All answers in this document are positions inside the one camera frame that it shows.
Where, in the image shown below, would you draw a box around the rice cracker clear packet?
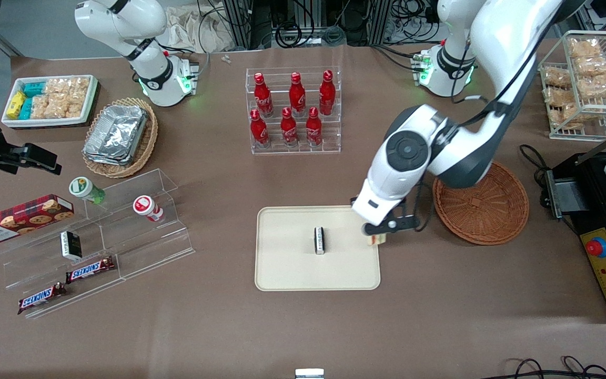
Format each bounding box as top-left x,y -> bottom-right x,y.
48,96 -> 86,119
30,94 -> 51,119
44,77 -> 91,99

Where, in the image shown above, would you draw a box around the aluminium frame with cables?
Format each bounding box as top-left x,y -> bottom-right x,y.
221,0 -> 440,51

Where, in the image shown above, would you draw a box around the white wire basket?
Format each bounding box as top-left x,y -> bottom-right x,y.
538,29 -> 606,142

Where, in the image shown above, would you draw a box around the black cables at table edge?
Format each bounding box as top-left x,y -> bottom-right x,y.
492,356 -> 606,379

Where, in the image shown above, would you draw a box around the white rectangular snack tray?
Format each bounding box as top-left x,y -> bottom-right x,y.
1,75 -> 99,129

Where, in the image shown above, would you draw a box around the oval wicker basket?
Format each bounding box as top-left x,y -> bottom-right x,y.
82,97 -> 159,179

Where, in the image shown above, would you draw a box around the red cola bottle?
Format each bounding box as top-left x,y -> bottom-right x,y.
249,109 -> 270,148
318,69 -> 337,117
280,107 -> 299,147
253,73 -> 275,118
288,72 -> 307,118
305,106 -> 324,147

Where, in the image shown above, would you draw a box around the fried snack clear packet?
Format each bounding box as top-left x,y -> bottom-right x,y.
573,55 -> 606,77
549,102 -> 580,129
544,86 -> 572,106
576,76 -> 606,101
543,67 -> 572,88
568,37 -> 603,59

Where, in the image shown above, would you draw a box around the small black white box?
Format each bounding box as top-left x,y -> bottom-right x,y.
60,230 -> 83,261

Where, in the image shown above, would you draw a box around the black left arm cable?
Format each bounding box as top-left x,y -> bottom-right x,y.
402,29 -> 546,233

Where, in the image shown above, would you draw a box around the red capped small bottle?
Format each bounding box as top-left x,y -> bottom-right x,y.
133,195 -> 165,223

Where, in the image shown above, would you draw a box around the clear acrylic stepped shelf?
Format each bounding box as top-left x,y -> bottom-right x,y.
0,168 -> 196,320

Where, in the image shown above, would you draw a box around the black cable by control box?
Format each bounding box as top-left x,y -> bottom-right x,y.
518,144 -> 552,175

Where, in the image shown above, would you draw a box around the yellow snack packet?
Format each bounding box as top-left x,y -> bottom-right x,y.
7,92 -> 26,119

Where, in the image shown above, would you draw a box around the stacked aluminium foil containers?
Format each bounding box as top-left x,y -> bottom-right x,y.
83,104 -> 150,167

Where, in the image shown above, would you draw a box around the beige rectangular tray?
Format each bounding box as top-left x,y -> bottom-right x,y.
254,205 -> 382,292

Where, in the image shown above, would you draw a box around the clear acrylic bottle rack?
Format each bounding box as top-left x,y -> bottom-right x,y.
245,66 -> 342,155

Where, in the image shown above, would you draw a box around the green capped small bottle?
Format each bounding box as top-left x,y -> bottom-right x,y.
68,176 -> 107,205

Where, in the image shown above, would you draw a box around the beige crumpled cloth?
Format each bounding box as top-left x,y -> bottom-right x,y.
163,4 -> 236,54

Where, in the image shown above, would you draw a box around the round brown wicker basket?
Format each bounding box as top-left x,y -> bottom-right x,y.
432,160 -> 530,246

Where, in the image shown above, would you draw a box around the Snickers chocolate bar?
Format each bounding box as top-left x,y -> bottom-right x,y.
17,282 -> 67,315
65,256 -> 116,284

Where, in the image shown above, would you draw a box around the red tartan cookie box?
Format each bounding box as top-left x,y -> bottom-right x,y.
0,194 -> 75,247

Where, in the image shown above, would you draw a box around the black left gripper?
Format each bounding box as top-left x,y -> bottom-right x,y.
364,215 -> 420,236

